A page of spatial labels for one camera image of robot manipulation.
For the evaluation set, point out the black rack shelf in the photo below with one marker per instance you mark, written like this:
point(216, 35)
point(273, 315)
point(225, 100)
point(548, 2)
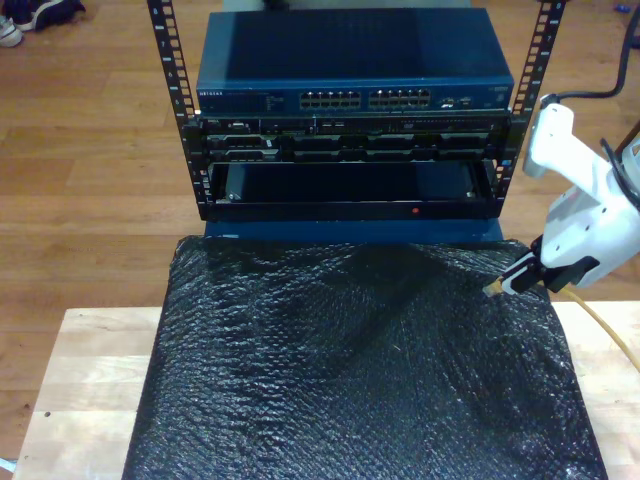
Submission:
point(350, 210)

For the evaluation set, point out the black textured mat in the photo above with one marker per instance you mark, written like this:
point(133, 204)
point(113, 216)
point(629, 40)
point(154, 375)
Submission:
point(350, 375)

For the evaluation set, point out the black server unit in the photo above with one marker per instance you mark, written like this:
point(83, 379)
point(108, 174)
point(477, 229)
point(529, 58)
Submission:
point(350, 140)

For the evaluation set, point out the dark sneaker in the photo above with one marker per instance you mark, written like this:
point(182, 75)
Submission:
point(50, 12)

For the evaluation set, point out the white sneaker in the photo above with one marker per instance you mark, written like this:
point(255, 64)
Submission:
point(9, 31)

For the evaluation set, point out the blue rack base plate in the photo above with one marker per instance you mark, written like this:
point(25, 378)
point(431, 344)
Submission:
point(350, 231)

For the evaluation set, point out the black perforated rack post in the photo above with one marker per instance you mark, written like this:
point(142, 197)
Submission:
point(542, 45)
point(170, 50)

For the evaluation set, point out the blue network switch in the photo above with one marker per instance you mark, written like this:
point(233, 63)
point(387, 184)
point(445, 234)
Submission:
point(350, 50)

